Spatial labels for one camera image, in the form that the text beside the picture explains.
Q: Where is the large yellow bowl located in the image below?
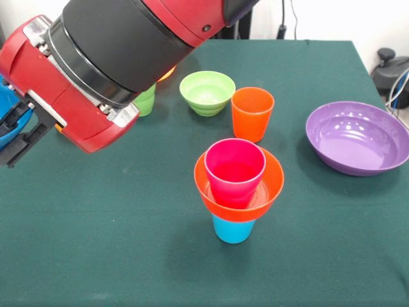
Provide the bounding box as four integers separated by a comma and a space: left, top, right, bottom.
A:
156, 65, 178, 83

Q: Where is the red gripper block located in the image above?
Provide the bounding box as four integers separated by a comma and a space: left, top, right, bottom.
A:
0, 15, 141, 169

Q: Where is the blue bowl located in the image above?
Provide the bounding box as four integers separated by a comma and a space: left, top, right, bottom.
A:
0, 75, 35, 150

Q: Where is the dark green tablecloth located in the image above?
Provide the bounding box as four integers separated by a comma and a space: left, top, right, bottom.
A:
0, 37, 409, 307

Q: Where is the orange cup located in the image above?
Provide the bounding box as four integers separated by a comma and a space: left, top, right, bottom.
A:
231, 86, 275, 144

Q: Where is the pink cup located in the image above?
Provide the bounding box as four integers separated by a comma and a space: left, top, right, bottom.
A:
204, 138, 267, 210

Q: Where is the light blue cup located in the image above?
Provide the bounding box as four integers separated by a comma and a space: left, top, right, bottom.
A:
212, 214, 256, 245

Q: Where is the orange bowl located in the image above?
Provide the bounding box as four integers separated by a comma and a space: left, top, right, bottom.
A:
194, 146, 285, 223

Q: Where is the green bowl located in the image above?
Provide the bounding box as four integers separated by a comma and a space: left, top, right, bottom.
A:
179, 70, 236, 117

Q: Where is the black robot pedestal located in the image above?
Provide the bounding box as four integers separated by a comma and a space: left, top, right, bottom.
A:
209, 6, 263, 40

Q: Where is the gray black machine base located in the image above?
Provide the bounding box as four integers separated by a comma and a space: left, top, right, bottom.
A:
370, 47, 409, 97

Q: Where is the black cable with plug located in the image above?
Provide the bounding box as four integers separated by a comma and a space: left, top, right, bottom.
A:
276, 0, 300, 40

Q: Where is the purple bowl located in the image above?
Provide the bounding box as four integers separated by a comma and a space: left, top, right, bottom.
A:
305, 100, 409, 177

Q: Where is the green cup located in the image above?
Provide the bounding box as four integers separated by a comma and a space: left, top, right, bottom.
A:
132, 82, 157, 117

